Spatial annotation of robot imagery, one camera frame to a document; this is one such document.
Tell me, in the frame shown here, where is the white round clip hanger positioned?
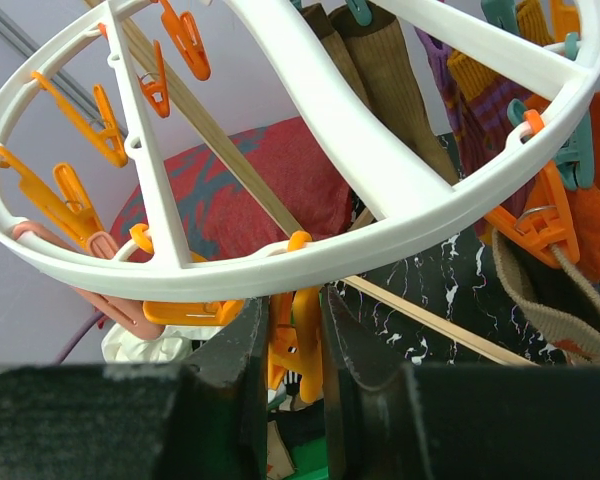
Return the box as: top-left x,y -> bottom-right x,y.
0,0 -> 600,303

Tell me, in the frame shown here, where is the brown hanging sock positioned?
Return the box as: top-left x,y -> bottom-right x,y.
300,3 -> 371,108
328,4 -> 459,185

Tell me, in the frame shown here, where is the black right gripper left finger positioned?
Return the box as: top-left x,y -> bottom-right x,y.
0,298 -> 269,479

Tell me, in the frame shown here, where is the orange clothes clip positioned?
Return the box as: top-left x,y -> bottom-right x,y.
266,230 -> 326,404

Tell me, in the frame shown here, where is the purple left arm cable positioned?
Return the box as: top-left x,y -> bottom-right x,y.
54,310 -> 106,366

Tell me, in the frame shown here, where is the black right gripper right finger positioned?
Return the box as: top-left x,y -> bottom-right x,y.
321,286 -> 600,479

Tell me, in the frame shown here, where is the metal rack rod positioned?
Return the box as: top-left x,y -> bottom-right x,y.
0,8 -> 105,144

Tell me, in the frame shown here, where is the wooden clothes rack frame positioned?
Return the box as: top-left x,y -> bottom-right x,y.
84,0 -> 536,366

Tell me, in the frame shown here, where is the purple yellow hanging sock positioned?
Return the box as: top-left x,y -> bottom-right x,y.
414,0 -> 556,241

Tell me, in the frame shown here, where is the orange hanging sock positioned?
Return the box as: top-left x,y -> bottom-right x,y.
555,91 -> 600,282

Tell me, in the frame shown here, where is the red patterned pillow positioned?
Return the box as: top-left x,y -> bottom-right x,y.
109,117 -> 356,263

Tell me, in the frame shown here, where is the green plastic bin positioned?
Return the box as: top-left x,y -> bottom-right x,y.
265,419 -> 331,480

